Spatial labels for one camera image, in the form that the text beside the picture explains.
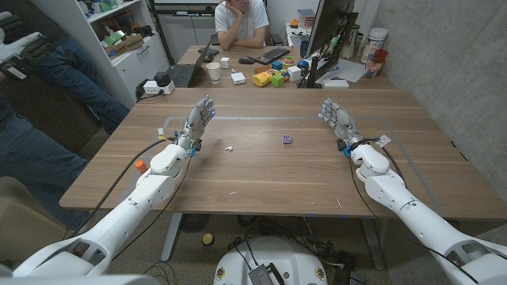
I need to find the white shelf cabinet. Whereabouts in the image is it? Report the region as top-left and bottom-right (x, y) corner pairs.
(33, 0), (171, 110)

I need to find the black laptop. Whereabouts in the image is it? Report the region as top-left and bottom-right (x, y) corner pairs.
(166, 39), (212, 89)

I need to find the white power strip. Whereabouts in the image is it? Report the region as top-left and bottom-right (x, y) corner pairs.
(143, 80), (176, 96)

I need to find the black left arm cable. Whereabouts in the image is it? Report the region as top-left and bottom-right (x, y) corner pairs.
(63, 136), (177, 241)

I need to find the black box on torso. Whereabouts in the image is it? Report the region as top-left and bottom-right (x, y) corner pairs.
(248, 262), (285, 285)

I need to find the cardboard box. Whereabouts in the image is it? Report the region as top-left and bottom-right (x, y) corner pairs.
(103, 32), (145, 57)

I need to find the dark drinking bottle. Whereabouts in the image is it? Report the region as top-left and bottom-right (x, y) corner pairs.
(341, 24), (360, 60)

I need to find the white paper cup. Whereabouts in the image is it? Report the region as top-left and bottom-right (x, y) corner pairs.
(204, 62), (222, 86)

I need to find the person in white t-shirt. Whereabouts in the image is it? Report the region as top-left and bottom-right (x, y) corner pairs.
(214, 0), (270, 51)

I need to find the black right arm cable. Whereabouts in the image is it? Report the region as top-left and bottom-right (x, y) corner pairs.
(346, 156), (480, 284)

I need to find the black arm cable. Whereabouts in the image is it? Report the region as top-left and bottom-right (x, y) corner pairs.
(63, 136), (177, 241)
(346, 156), (480, 284)

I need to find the flat white box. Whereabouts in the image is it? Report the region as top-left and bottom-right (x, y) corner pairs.
(322, 78), (350, 89)

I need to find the black computer monitor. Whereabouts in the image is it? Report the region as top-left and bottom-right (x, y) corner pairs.
(297, 0), (360, 89)

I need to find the white black teleoperation glove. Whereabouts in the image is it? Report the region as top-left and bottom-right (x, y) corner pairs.
(0, 10), (55, 80)

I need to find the black keyboard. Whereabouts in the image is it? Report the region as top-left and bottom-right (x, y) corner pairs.
(254, 47), (292, 66)

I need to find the clear storage box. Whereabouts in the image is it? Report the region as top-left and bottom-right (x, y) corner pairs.
(296, 8), (316, 29)

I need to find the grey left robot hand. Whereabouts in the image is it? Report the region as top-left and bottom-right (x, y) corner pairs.
(176, 94), (217, 151)

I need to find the yellow toy cup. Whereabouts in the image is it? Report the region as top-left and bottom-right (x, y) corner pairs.
(252, 70), (274, 88)

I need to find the person in black shirt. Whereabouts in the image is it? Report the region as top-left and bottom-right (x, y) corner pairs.
(0, 0), (131, 135)

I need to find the black round fan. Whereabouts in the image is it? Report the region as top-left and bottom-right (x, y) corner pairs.
(180, 213), (211, 234)

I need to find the grey table leg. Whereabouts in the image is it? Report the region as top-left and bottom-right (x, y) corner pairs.
(360, 217), (386, 272)
(160, 213), (183, 262)

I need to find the white paper sheet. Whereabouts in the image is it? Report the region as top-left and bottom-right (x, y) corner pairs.
(316, 58), (368, 84)

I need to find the white labelled canister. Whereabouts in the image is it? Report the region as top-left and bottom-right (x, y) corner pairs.
(360, 27), (389, 64)

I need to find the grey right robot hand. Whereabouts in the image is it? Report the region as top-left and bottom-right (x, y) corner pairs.
(318, 97), (364, 148)

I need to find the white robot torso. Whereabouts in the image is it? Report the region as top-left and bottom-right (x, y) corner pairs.
(213, 236), (329, 285)

